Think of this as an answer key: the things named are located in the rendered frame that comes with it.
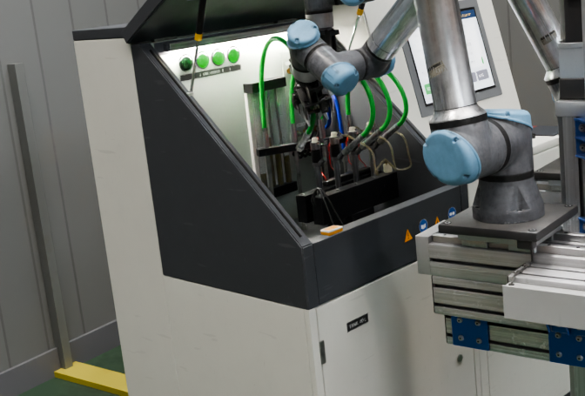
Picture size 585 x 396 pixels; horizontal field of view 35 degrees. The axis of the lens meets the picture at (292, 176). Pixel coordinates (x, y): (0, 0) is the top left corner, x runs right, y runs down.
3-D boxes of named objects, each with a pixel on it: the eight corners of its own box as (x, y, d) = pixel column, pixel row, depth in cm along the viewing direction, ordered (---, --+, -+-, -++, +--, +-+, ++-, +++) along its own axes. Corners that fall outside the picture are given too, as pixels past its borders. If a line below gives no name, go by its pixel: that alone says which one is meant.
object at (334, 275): (319, 305, 227) (312, 243, 224) (306, 302, 231) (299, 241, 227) (463, 238, 270) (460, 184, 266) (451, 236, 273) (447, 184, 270)
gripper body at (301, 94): (305, 122, 229) (300, 92, 219) (293, 97, 234) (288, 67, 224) (334, 111, 230) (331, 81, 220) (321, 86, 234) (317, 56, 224)
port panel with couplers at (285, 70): (298, 151, 291) (287, 52, 284) (291, 151, 293) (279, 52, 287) (326, 143, 300) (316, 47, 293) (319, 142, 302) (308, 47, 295)
